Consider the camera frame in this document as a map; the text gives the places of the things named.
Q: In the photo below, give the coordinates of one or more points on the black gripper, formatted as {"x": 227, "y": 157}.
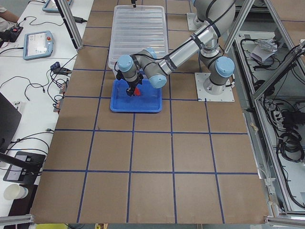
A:
{"x": 133, "y": 83}

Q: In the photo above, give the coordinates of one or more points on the red block from tray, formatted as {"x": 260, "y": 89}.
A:
{"x": 137, "y": 92}

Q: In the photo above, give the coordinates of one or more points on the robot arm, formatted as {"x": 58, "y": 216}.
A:
{"x": 215, "y": 17}

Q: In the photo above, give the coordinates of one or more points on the clear plastic storage box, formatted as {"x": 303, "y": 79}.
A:
{"x": 138, "y": 35}

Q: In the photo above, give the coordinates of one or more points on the blue plastic tray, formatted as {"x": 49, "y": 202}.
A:
{"x": 149, "y": 100}

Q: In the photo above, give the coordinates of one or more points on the black power adapter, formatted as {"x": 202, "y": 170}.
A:
{"x": 79, "y": 19}

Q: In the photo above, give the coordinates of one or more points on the black monitor stand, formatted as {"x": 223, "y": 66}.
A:
{"x": 24, "y": 167}

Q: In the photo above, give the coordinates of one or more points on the white paper cup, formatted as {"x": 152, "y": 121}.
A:
{"x": 15, "y": 191}

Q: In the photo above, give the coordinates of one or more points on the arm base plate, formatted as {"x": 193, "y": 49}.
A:
{"x": 193, "y": 22}
{"x": 209, "y": 92}

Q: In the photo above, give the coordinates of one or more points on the aluminium frame post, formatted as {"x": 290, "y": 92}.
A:
{"x": 70, "y": 24}

